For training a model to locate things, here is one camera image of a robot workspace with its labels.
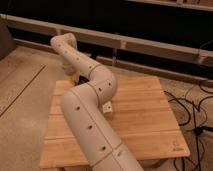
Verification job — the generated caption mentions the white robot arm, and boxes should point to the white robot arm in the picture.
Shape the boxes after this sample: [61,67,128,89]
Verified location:
[50,33,144,171]

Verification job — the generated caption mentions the small white block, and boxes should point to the small white block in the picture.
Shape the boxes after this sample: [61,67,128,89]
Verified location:
[102,102,113,116]

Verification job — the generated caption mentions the wooden board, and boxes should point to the wooden board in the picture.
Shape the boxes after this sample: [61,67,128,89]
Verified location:
[40,76,190,168]

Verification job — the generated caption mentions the grey shelf rail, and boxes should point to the grey shelf rail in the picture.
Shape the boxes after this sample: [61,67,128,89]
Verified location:
[0,13,213,67]

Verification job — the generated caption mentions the black cable bundle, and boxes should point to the black cable bundle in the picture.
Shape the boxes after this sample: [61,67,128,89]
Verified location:
[163,79,213,171]

